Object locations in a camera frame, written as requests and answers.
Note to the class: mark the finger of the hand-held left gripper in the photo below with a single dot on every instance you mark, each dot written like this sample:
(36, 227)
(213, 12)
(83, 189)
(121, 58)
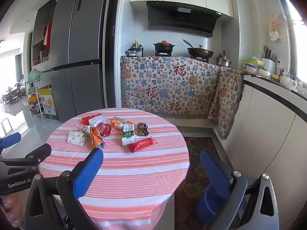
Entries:
(10, 139)
(39, 152)

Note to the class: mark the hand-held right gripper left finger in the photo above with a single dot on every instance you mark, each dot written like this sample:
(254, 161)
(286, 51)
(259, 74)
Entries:
(87, 175)

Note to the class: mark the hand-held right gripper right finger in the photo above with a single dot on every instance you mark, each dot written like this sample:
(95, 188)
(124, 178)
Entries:
(213, 170)

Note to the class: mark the blue plastic waste bin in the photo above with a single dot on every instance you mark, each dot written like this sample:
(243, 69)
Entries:
(211, 206)

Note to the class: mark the clear milk powder bag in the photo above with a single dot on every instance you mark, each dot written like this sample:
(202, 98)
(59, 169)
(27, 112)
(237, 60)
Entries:
(84, 129)

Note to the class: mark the red plastic bag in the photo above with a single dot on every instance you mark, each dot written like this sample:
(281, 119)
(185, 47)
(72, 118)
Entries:
(86, 119)

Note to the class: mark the person's left hand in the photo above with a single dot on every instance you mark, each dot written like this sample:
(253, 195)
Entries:
(12, 208)

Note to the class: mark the dark patterned floor rug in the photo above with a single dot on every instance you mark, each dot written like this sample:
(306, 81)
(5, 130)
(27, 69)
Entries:
(194, 153)

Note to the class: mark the crushed orange can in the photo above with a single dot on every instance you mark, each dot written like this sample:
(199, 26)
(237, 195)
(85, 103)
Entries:
(96, 139)

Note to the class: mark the white crumpled paper carton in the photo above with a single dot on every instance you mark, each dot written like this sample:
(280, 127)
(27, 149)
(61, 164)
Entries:
(76, 138)

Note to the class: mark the pink striped tablecloth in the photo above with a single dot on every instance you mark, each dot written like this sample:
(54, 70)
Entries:
(132, 172)

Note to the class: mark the red round bowl lid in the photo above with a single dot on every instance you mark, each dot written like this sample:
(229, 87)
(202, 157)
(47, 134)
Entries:
(104, 129)

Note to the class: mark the yellow white cardboard box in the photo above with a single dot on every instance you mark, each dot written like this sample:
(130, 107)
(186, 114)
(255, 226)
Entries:
(48, 100)

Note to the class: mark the storage rack with basins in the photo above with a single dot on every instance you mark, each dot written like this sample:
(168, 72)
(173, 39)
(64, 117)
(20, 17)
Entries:
(33, 91)

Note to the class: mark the clear plastic packaging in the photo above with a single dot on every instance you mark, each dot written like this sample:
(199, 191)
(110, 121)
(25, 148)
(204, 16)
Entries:
(97, 121)

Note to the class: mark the green white milk carton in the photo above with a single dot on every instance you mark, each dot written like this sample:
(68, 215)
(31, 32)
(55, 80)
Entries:
(127, 135)

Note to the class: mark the orange snack wrapper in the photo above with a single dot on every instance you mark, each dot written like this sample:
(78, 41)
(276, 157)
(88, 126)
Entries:
(118, 122)

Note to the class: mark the red squeeze packet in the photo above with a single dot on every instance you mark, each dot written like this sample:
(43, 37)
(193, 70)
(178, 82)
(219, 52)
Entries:
(141, 144)

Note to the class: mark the white kitchen counter cabinet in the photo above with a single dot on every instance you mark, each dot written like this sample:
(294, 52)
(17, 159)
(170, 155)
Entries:
(268, 129)

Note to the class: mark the small printed cloth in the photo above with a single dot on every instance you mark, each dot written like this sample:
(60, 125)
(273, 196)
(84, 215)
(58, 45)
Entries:
(227, 100)

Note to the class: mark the brown gold wrapper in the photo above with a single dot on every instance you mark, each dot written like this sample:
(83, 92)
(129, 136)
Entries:
(142, 129)

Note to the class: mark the grey refrigerator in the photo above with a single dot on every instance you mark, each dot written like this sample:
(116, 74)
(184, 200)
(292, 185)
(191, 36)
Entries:
(79, 52)

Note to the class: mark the steel pot with lid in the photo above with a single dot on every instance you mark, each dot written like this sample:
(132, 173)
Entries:
(224, 61)

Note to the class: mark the white bowl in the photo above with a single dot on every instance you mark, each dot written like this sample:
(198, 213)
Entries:
(263, 72)

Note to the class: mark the red hanging bag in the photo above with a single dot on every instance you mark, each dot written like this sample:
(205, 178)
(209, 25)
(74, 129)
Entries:
(48, 33)

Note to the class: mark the yellow green plastic bags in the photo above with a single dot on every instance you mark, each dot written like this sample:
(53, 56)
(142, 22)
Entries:
(251, 62)

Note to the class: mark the white utensil holder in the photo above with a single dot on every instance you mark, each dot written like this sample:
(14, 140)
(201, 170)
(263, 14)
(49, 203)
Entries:
(268, 66)

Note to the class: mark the black wok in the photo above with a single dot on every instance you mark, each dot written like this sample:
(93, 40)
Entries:
(200, 51)

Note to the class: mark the gas stove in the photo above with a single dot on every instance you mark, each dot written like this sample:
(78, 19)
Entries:
(163, 54)

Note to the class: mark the glass kettle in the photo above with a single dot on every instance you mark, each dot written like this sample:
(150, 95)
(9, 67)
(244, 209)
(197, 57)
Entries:
(131, 52)

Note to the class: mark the black clay pot orange lid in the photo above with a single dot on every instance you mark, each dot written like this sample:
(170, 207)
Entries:
(163, 46)

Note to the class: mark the dark sauce bottle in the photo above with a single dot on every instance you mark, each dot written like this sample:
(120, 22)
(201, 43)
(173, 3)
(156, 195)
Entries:
(136, 44)
(141, 48)

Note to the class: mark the black range hood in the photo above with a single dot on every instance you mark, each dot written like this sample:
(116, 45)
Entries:
(182, 19)

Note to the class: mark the wall shelf cabinet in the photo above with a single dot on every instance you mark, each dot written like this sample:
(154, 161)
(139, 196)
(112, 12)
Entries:
(40, 28)

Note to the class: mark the white hanging wall bag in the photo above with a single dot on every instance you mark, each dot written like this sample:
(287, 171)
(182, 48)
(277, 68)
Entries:
(274, 30)

